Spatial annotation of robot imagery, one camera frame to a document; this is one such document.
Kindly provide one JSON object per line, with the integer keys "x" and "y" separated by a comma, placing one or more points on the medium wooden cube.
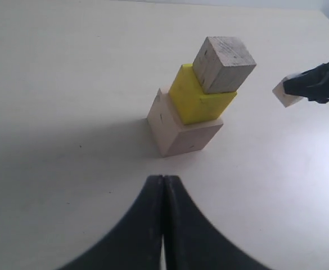
{"x": 222, "y": 64}

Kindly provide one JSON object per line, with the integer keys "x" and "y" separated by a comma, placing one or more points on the yellow cube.
{"x": 192, "y": 104}

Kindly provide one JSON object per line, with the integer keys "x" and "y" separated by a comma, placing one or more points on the large pale wooden cube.
{"x": 171, "y": 135}

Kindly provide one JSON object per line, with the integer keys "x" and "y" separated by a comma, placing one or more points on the small wooden cube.
{"x": 279, "y": 91}

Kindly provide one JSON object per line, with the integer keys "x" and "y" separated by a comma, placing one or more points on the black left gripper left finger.
{"x": 135, "y": 241}

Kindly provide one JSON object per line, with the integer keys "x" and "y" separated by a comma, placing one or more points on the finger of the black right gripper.
{"x": 312, "y": 84}

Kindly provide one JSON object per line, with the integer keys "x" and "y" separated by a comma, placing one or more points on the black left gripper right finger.
{"x": 190, "y": 240}

